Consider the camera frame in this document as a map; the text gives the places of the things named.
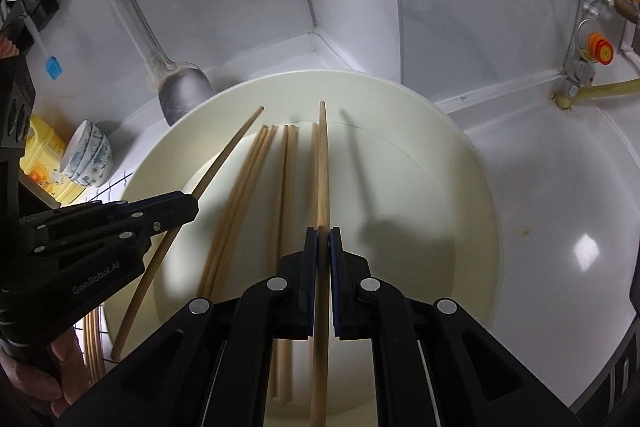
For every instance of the gas valve assembly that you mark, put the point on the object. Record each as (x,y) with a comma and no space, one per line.
(597,49)

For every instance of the person's left hand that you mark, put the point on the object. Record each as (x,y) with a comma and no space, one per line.
(30,387)

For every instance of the cream plastic basin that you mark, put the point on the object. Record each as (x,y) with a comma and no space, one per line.
(410,207)

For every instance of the metal hanging spatula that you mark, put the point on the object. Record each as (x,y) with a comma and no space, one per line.
(185,92)

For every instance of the pile of wooden chopsticks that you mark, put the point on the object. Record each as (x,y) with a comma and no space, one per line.
(92,342)

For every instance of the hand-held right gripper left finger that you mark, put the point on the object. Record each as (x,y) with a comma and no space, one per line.
(311,267)

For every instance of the yellow dish soap bottle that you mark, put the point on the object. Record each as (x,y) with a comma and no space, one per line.
(42,147)

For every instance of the white blue patterned bowl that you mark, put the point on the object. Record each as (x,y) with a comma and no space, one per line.
(109,162)
(101,157)
(75,152)

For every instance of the blue wall sticker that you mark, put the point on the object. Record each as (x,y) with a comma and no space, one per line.
(53,68)

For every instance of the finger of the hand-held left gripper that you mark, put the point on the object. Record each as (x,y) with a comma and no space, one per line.
(100,239)
(100,211)

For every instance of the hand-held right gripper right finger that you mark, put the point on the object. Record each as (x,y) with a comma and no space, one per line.
(335,277)

